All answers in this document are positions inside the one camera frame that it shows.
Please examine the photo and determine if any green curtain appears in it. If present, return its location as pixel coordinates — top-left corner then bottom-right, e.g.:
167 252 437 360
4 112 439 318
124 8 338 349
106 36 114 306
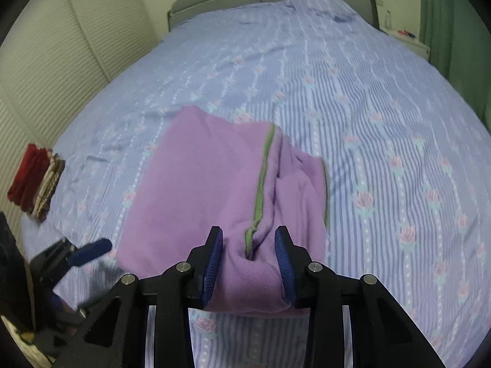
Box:
417 0 491 98

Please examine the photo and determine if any folded cream garment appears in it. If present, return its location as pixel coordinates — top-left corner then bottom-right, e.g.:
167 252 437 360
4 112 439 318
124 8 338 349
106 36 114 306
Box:
37 156 59 216

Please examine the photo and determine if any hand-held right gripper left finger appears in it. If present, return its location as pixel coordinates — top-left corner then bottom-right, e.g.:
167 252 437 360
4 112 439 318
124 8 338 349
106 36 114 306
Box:
56 226 224 368

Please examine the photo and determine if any bed with striped floral sheet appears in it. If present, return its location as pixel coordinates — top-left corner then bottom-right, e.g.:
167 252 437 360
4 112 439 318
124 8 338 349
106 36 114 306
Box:
19 0 491 368

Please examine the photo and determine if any white nightstand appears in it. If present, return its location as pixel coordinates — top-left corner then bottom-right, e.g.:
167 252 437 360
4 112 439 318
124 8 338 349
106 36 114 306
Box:
383 27 431 61

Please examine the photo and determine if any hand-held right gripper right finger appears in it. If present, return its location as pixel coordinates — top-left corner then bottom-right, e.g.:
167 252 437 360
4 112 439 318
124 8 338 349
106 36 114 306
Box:
275 225 446 368

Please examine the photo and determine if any folded brown knit garment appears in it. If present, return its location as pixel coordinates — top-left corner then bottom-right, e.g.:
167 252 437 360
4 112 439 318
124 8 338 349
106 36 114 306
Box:
32 152 66 222

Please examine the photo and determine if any cream louvred wardrobe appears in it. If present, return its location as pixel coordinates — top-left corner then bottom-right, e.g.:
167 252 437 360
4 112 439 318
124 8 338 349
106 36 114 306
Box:
0 0 162 217

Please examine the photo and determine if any folded red sweater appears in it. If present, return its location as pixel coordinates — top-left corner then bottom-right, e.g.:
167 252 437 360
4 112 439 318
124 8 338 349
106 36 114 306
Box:
7 143 53 214

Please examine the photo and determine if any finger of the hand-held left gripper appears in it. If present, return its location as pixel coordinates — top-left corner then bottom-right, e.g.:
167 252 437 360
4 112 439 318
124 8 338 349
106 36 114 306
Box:
68 238 113 267

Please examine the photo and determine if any purple sweatshirt with green print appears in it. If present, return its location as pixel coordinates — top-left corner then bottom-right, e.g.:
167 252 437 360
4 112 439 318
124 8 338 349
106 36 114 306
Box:
116 105 331 320

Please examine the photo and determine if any dark cloth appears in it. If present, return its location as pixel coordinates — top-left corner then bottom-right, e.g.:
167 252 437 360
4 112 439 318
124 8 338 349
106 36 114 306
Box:
0 211 32 332

